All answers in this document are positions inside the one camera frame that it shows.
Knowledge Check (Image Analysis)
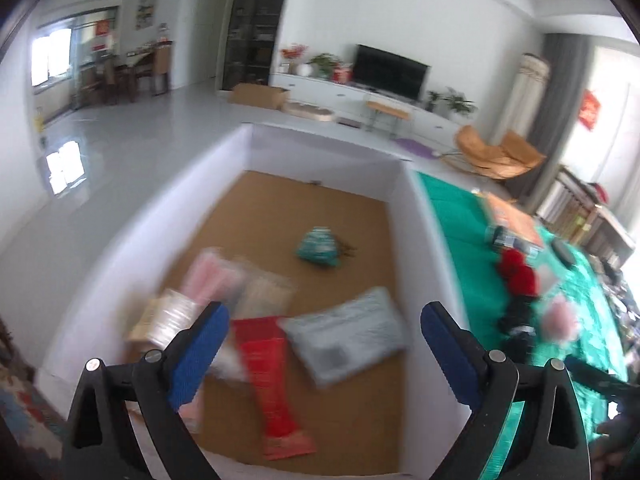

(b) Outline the pink mesh bath pouf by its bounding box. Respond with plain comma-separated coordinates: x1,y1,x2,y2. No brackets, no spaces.
539,294,582,344

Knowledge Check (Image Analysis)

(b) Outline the black lace scrunchie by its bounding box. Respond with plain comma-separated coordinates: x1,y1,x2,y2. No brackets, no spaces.
498,296,537,364

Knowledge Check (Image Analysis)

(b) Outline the beige packet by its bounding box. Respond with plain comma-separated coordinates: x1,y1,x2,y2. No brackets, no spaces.
127,289,202,350

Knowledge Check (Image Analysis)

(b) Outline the red yarn ball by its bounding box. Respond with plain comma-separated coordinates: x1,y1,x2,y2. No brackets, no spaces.
497,249,539,298

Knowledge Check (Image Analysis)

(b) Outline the red snack packet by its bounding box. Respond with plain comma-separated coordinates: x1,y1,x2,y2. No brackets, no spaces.
232,316,316,460

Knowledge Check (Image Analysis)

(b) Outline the pink striped packet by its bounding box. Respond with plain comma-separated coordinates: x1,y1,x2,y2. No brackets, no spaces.
179,248,236,307

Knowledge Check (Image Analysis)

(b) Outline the white wet wipes pack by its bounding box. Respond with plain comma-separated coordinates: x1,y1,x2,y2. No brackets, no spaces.
279,287,409,388

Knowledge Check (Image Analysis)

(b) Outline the green satin tablecloth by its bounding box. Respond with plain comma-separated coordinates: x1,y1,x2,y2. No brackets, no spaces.
412,169,632,480

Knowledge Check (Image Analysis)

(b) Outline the orange book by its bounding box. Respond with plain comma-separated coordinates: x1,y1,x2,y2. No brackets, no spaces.
478,193,544,248

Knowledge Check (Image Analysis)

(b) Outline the wooden chair back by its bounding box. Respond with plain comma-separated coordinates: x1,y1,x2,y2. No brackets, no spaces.
535,166,636,266

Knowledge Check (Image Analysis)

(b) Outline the orange lounge chair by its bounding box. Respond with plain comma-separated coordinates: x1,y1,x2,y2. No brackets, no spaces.
439,125,546,181

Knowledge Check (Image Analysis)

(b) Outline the teal wrapped packet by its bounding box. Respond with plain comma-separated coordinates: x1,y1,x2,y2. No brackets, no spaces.
296,226,356,268

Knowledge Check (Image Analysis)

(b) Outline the white cardboard box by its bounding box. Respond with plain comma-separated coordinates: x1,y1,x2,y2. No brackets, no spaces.
42,124,470,479

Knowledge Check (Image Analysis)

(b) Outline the purple round mat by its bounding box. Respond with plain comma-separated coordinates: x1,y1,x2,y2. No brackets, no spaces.
394,138,436,159

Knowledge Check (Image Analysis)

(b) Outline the white standing air conditioner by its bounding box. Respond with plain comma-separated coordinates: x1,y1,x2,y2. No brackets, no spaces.
490,53,551,145

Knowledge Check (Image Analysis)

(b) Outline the green potted plant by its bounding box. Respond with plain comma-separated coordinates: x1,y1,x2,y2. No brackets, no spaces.
444,87,477,117

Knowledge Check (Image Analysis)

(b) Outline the small wooden bench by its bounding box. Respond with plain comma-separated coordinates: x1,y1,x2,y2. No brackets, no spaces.
366,101,411,139

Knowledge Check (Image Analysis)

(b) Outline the wooden dining table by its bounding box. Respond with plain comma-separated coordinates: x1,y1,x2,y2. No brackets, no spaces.
75,40,174,105

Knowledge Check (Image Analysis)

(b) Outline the brown cardboard box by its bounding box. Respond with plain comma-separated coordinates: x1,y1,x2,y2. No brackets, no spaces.
229,82,290,110

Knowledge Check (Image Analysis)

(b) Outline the white tv cabinet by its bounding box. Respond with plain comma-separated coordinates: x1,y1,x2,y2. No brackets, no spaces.
269,74,461,144

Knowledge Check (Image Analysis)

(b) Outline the black television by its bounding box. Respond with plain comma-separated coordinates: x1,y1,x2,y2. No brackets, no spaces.
352,44,431,101

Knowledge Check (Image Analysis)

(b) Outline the red flower vase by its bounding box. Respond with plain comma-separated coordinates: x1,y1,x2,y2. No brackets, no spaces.
280,44,308,74

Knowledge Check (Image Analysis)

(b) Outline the black display cabinet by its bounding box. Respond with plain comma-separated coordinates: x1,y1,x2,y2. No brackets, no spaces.
221,0,284,91

